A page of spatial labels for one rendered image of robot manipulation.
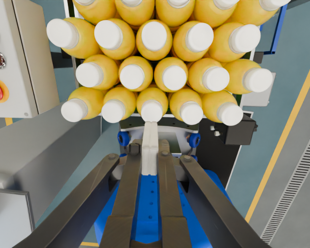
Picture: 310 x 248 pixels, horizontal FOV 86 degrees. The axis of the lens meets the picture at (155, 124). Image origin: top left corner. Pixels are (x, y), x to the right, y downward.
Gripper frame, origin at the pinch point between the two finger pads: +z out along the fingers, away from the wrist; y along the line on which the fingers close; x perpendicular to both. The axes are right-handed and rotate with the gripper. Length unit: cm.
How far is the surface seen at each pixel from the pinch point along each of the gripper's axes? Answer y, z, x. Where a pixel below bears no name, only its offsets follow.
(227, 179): 70, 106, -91
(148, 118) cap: -0.6, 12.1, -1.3
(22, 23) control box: -22.0, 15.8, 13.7
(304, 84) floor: 125, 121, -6
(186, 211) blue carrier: 7.0, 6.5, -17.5
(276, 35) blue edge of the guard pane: 28.8, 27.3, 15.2
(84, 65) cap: -11.1, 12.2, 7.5
